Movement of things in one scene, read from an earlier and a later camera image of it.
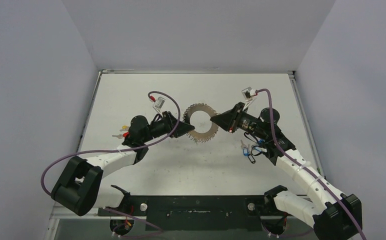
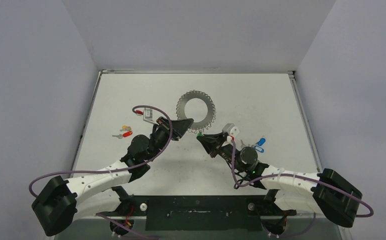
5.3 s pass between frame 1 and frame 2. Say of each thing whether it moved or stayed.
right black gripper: moved
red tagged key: stayed
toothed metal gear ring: moved
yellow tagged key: stayed
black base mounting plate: stayed
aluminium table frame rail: stayed
